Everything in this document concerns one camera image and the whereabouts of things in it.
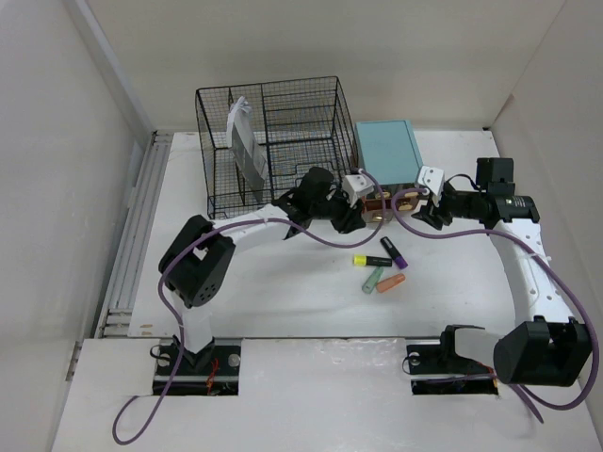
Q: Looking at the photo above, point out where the orange correction tape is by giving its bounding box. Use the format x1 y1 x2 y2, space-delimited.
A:
375 273 406 293

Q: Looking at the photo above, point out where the yellow highlighter marker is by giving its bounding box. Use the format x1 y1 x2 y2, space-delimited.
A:
352 254 393 267

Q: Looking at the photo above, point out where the aluminium rail frame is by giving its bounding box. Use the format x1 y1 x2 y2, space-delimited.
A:
91 131 173 339

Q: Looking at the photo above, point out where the purple highlighter marker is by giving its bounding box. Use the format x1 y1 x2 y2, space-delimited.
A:
380 236 408 270

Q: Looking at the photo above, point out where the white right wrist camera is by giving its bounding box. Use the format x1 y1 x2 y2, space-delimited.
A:
416 166 445 206

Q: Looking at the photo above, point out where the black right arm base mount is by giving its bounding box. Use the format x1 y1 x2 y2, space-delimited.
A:
404 342 498 396

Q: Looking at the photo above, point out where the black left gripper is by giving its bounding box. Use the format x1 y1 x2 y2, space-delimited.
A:
310 185 365 234

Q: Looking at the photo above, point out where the black wire mesh desk organizer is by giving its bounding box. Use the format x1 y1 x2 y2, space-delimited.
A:
195 76 358 219

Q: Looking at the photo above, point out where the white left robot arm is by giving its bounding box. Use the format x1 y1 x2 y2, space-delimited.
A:
157 167 376 374

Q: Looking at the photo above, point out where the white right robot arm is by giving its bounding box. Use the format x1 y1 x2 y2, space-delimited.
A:
414 157 599 387

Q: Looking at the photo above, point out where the green correction tape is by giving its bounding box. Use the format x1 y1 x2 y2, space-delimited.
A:
362 266 383 295

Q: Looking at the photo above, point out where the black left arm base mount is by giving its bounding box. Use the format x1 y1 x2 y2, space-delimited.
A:
150 336 242 396

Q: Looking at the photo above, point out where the blue orange drawer box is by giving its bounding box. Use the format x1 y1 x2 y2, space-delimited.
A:
355 120 423 196

